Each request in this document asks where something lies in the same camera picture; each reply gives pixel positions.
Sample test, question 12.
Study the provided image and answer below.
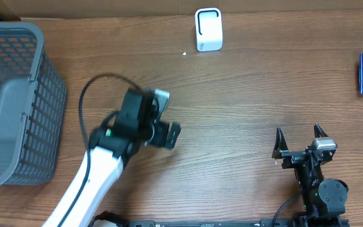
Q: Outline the grey plastic mesh basket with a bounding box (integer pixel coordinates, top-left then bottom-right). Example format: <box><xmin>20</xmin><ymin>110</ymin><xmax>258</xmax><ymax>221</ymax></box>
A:
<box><xmin>0</xmin><ymin>22</ymin><xmax>67</xmax><ymax>186</ymax></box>

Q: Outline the white barcode scanner stand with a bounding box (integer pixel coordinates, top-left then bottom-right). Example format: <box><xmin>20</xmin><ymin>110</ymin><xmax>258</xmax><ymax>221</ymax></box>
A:
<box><xmin>195</xmin><ymin>8</ymin><xmax>223</xmax><ymax>52</ymax></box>

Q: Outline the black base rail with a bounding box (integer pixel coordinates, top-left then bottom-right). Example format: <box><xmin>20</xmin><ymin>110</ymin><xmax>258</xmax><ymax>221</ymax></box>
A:
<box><xmin>88</xmin><ymin>210</ymin><xmax>351</xmax><ymax>227</ymax></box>

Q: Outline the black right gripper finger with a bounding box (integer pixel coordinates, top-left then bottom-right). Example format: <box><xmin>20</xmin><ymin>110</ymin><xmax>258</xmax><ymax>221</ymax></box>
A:
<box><xmin>272</xmin><ymin>127</ymin><xmax>289</xmax><ymax>159</ymax></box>
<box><xmin>314</xmin><ymin>124</ymin><xmax>328</xmax><ymax>138</ymax></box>

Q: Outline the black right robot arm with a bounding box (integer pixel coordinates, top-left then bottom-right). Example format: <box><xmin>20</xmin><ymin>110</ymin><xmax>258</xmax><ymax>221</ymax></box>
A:
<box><xmin>272</xmin><ymin>124</ymin><xmax>349</xmax><ymax>226</ymax></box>

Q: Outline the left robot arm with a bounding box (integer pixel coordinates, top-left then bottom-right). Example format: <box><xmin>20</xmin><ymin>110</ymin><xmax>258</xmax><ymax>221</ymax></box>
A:
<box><xmin>44</xmin><ymin>89</ymin><xmax>181</xmax><ymax>226</ymax></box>

